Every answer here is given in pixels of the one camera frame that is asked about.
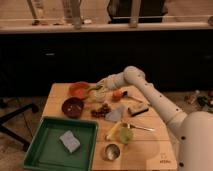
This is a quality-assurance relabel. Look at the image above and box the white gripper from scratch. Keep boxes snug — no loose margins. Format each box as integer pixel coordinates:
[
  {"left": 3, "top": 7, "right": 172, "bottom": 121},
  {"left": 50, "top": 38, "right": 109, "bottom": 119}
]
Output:
[{"left": 99, "top": 75, "right": 116, "bottom": 90}]

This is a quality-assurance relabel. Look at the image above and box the green pepper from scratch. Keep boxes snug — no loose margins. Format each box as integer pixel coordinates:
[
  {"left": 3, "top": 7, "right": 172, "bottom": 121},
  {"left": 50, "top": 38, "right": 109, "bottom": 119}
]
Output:
[{"left": 87, "top": 85, "right": 102, "bottom": 93}]

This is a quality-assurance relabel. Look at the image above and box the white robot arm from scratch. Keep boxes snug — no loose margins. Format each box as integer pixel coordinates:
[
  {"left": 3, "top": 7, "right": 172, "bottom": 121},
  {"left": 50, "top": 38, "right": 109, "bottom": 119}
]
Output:
[{"left": 99, "top": 66, "right": 213, "bottom": 171}]

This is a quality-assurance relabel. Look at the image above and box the green plastic cup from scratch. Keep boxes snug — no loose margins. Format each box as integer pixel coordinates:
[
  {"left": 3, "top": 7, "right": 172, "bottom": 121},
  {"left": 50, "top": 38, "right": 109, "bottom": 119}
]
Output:
[{"left": 119, "top": 128, "right": 133, "bottom": 144}]

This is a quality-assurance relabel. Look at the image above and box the small metal cup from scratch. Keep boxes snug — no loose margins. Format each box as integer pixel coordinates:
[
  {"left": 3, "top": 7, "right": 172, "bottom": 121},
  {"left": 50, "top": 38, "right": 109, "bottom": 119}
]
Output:
[{"left": 104, "top": 144, "right": 120, "bottom": 161}]

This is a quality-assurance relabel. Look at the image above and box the orange fruit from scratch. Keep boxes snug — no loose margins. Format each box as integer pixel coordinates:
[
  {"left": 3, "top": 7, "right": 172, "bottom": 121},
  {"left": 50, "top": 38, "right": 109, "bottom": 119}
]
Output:
[{"left": 112, "top": 89, "right": 123, "bottom": 101}]

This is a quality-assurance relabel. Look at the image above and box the black headed wooden brush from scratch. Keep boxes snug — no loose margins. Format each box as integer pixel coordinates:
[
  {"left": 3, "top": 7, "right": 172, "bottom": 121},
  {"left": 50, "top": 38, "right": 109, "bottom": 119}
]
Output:
[{"left": 122, "top": 91, "right": 143, "bottom": 103}]

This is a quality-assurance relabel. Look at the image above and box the grey cloth piece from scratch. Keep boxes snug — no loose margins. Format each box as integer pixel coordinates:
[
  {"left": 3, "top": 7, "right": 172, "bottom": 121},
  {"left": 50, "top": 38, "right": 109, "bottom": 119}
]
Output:
[{"left": 105, "top": 106, "right": 125, "bottom": 122}]

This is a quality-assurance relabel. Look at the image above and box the bunch of dark grapes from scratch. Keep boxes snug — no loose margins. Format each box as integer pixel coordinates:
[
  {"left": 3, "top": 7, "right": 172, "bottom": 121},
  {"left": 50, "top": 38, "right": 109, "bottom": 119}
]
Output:
[{"left": 91, "top": 103, "right": 111, "bottom": 118}]

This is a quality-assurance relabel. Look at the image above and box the orange bowl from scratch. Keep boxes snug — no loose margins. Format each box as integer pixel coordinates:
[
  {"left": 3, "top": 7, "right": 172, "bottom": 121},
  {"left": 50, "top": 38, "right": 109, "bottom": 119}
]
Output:
[{"left": 69, "top": 82, "right": 90, "bottom": 99}]

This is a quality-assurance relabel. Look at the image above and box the brown black block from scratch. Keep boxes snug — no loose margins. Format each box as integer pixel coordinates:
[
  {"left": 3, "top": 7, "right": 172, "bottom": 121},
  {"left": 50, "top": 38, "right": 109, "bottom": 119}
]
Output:
[{"left": 128, "top": 104, "right": 149, "bottom": 117}]

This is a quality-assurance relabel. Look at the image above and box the metal spoon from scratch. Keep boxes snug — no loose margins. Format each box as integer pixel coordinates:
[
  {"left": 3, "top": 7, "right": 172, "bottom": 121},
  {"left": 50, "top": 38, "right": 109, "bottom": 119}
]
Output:
[{"left": 122, "top": 123, "right": 155, "bottom": 131}]

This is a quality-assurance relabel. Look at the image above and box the dark red bowl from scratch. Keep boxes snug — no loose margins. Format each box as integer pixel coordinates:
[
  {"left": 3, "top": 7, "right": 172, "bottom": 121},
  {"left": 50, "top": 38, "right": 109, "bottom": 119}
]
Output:
[{"left": 61, "top": 97, "right": 84, "bottom": 118}]

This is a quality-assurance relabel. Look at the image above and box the grey blue sponge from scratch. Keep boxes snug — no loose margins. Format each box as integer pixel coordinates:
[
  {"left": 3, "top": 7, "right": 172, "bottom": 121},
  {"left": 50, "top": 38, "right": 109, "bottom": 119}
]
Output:
[{"left": 60, "top": 131, "right": 80, "bottom": 153}]

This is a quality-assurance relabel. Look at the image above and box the green plastic tray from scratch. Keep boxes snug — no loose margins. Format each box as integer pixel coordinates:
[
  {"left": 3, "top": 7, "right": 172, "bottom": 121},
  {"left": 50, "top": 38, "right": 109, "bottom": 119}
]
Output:
[{"left": 23, "top": 117, "right": 98, "bottom": 171}]

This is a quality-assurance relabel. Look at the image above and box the black office chair base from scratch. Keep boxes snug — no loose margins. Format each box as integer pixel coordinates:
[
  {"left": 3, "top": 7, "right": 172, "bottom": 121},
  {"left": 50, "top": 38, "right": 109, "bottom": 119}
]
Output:
[{"left": 0, "top": 102, "right": 39, "bottom": 152}]

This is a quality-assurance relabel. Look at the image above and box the yellow handled knife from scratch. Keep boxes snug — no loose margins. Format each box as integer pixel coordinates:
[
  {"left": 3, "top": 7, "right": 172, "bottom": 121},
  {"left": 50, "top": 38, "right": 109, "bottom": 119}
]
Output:
[{"left": 105, "top": 121, "right": 121, "bottom": 141}]

